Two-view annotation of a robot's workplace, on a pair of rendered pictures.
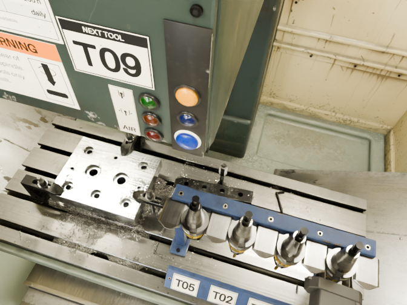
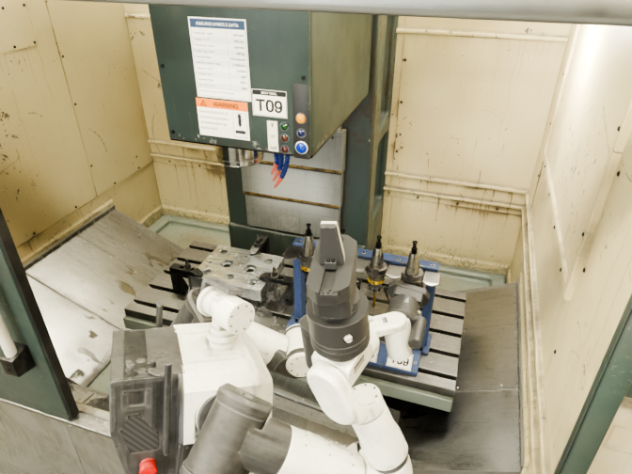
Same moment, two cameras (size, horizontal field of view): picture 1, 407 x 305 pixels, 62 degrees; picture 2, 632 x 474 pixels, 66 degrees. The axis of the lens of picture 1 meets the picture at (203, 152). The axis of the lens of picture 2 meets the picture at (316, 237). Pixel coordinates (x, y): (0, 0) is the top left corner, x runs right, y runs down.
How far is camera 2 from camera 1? 99 cm
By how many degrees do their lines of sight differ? 24
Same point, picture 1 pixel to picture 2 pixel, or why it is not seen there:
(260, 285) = not seen: hidden behind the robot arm
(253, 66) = (360, 189)
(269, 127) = not seen: hidden behind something
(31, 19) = (240, 91)
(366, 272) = (431, 277)
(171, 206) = (292, 248)
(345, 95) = (457, 235)
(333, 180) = not seen: hidden behind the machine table
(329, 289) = (402, 285)
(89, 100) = (256, 133)
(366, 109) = (479, 247)
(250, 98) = (361, 221)
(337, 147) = (458, 287)
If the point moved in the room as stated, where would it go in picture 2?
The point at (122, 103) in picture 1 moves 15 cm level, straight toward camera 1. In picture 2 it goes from (272, 130) to (283, 150)
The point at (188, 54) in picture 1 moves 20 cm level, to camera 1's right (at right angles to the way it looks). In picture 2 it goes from (301, 96) to (380, 98)
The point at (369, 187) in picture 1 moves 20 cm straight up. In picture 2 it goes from (478, 298) to (486, 259)
